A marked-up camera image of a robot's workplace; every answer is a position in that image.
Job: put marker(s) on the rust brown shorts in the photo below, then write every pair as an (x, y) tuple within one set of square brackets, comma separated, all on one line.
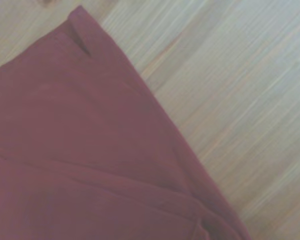
[(90, 150)]

